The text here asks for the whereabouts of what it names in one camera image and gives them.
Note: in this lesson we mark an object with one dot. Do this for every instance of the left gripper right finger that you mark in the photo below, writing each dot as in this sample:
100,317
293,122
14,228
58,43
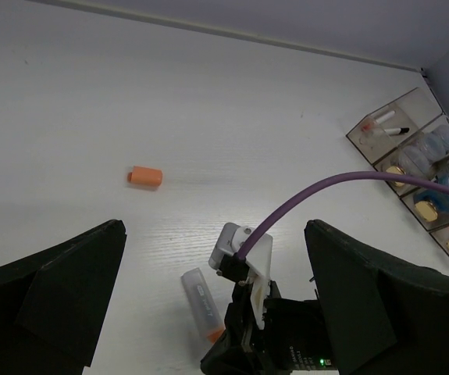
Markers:
384,315

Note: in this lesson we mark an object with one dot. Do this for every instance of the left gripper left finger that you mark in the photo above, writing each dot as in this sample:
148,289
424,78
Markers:
53,303

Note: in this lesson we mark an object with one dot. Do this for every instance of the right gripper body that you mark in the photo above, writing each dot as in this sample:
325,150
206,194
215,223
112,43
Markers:
294,338

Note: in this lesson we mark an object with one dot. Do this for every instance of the orange highlighter cap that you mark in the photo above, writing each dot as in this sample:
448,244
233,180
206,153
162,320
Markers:
144,176

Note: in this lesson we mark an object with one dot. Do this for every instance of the black whiteboard marker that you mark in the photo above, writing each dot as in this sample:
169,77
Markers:
396,131

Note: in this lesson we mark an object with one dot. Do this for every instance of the clear paperclip jar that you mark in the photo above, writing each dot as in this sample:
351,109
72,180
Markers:
442,132
413,162
432,147

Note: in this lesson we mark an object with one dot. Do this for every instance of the red whiteboard marker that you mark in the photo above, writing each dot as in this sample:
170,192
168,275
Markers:
371,122

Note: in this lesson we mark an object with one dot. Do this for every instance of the clear four-compartment organizer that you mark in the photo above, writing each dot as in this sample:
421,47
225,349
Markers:
409,136

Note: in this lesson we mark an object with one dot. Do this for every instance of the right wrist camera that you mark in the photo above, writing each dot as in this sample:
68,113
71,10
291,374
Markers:
252,270

